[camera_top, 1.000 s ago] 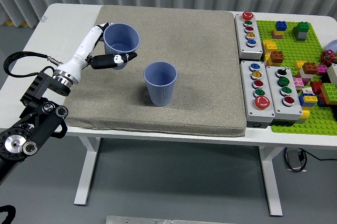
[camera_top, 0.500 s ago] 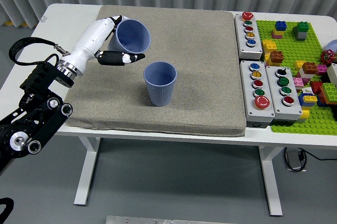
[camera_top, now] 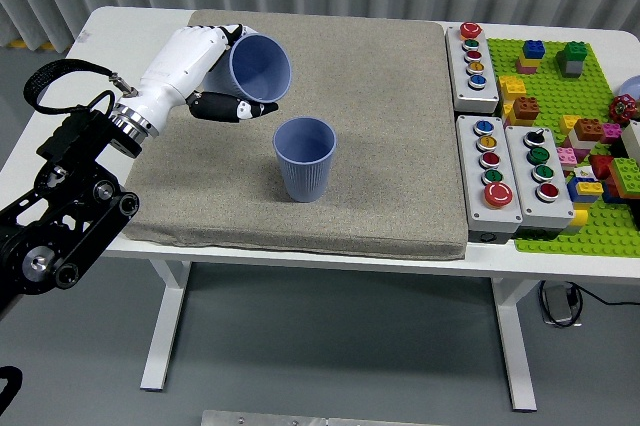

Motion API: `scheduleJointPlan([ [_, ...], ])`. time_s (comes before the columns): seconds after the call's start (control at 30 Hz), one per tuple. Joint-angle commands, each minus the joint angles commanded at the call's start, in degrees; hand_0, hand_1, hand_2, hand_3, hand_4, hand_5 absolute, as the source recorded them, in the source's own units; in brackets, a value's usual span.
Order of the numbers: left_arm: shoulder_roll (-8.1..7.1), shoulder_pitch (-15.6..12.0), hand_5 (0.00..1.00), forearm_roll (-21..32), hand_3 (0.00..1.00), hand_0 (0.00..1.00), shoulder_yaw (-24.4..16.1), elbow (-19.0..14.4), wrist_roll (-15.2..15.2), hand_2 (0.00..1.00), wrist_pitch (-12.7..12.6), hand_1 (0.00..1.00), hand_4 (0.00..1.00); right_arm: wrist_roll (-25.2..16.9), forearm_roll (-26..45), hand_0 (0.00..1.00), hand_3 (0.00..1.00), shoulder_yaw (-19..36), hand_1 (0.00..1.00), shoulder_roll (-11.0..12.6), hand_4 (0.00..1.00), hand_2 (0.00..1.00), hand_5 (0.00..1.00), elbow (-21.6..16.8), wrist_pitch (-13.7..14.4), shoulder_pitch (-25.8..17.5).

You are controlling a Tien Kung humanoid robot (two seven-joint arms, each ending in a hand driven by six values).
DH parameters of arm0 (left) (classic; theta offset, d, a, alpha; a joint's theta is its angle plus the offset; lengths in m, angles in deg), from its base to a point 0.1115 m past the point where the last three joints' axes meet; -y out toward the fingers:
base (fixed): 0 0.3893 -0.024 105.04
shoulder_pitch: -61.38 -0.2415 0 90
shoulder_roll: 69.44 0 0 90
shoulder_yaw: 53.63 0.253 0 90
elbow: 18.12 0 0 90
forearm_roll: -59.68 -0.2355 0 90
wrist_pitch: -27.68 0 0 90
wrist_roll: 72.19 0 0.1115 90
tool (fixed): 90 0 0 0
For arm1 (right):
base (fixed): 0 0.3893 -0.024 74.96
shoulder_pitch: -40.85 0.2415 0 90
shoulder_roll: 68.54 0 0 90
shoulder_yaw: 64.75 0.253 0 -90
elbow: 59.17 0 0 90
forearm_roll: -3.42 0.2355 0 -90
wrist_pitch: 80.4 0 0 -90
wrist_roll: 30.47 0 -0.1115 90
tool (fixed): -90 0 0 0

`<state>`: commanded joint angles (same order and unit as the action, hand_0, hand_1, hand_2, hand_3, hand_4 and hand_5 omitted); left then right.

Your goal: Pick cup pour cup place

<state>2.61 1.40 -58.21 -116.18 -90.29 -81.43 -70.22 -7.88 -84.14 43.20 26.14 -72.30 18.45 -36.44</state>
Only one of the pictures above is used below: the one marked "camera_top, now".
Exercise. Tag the white table leg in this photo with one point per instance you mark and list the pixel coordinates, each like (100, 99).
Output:
(517, 356)
(165, 326)

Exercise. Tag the pale blue bowl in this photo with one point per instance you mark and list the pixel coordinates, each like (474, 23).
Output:
(632, 87)

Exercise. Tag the pink toy brick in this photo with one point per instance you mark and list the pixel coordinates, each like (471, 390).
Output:
(565, 156)

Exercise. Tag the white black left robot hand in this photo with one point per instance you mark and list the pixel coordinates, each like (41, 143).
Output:
(175, 71)

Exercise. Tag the yellow white toy brick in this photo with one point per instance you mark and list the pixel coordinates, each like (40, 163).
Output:
(579, 218)

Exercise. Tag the red toy brick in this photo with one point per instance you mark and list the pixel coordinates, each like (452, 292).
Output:
(600, 166)

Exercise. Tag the brown white brick stack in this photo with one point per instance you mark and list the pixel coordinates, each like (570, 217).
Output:
(587, 128)

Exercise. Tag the green toy brick baseplate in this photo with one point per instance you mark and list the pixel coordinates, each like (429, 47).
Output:
(550, 91)

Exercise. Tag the grey four-button box, black knob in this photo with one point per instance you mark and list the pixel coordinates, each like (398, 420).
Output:
(556, 211)

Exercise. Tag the small yellow toy brick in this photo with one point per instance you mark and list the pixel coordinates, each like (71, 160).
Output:
(569, 123)

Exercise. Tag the brown toy brick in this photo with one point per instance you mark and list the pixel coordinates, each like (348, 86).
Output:
(525, 107)

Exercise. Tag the grey five-button box, large red stop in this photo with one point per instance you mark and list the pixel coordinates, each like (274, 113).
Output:
(500, 218)

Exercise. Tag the grey-brown fabric mat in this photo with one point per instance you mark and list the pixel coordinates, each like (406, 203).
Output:
(350, 96)

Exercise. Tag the small magenta toy brick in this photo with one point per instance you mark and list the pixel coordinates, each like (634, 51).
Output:
(611, 133)

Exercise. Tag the white box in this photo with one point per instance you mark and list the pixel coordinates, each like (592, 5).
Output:
(632, 138)

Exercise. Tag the red valve wheel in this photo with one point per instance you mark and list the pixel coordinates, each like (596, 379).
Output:
(622, 108)

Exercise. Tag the green grey brick stack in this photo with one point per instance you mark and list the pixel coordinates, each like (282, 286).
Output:
(572, 53)

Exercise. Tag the blue yellow pink brick stack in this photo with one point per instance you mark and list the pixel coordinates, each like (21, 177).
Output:
(532, 51)

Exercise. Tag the grey five-button box, small red stop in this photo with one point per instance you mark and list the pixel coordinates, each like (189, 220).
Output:
(487, 92)

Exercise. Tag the grey power adapter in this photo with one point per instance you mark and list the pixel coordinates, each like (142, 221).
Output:
(557, 306)

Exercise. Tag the yellow toy brick stack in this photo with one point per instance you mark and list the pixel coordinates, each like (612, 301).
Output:
(510, 87)

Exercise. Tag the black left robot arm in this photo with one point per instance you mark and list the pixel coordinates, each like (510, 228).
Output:
(65, 206)

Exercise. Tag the large green toy brick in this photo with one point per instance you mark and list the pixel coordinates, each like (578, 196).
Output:
(625, 171)

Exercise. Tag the blue ribbed plastic cup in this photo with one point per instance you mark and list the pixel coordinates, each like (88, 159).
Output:
(260, 71)
(305, 171)

